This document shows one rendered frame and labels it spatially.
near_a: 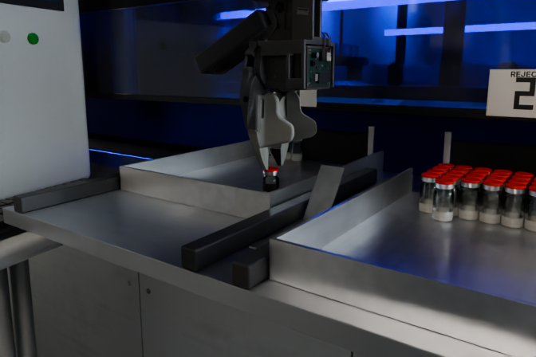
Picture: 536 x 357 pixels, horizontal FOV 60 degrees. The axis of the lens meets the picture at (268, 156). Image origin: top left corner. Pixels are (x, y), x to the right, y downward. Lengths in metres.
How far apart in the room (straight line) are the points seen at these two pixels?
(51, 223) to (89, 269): 0.77
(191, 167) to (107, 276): 0.57
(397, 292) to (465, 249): 0.16
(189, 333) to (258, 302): 0.74
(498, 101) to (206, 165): 0.46
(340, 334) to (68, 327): 1.24
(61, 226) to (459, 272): 0.41
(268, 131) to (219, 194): 0.09
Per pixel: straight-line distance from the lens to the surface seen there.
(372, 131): 0.81
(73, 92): 1.10
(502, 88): 0.67
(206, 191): 0.57
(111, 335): 1.35
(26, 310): 1.25
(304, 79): 0.50
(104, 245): 0.50
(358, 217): 0.52
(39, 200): 0.63
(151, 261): 0.45
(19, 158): 1.02
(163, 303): 1.14
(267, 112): 0.54
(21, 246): 0.76
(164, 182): 0.62
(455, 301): 0.33
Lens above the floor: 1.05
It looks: 10 degrees down
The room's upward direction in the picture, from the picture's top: straight up
